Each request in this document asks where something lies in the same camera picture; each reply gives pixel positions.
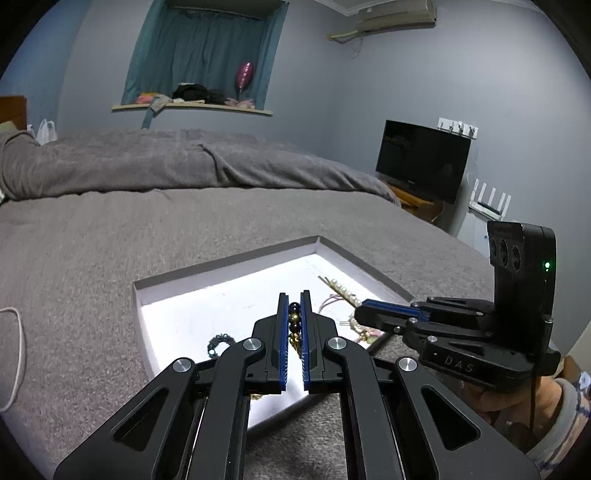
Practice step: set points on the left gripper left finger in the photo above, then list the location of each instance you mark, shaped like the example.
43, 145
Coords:
190, 421

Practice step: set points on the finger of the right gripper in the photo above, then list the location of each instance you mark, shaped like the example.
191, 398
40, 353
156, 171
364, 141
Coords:
388, 317

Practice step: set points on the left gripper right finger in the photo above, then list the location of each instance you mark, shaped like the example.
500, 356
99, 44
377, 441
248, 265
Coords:
399, 420

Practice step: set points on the red bead tassel charm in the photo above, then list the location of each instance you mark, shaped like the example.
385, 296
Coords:
297, 344

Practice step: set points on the right forearm patterned sleeve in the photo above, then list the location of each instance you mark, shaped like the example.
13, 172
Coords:
564, 451

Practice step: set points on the right hand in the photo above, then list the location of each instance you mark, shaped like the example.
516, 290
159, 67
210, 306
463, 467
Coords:
524, 415

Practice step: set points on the wooden tv stand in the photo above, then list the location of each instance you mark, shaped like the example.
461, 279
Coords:
423, 209

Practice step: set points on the white wifi router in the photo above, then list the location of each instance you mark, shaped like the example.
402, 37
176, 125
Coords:
488, 201

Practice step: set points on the black television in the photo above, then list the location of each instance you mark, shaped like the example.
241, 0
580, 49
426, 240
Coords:
427, 160

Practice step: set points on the white air conditioner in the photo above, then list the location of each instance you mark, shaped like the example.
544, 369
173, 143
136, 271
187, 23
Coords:
390, 16

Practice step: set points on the grey rolled duvet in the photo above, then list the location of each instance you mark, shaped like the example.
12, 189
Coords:
144, 160

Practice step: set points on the black clothes on sill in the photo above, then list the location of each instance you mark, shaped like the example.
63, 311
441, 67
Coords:
191, 92

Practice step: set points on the wooden window sill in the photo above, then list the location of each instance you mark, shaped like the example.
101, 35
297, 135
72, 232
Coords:
195, 106

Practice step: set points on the white plastic bag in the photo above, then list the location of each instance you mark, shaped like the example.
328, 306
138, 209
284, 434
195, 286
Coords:
46, 132

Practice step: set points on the teal curtain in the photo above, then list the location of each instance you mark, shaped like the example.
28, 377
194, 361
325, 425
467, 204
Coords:
176, 46

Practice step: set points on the wooden headboard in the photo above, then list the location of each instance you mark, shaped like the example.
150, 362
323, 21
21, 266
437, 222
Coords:
14, 109

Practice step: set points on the white wall power strip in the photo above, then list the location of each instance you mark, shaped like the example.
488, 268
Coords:
458, 128

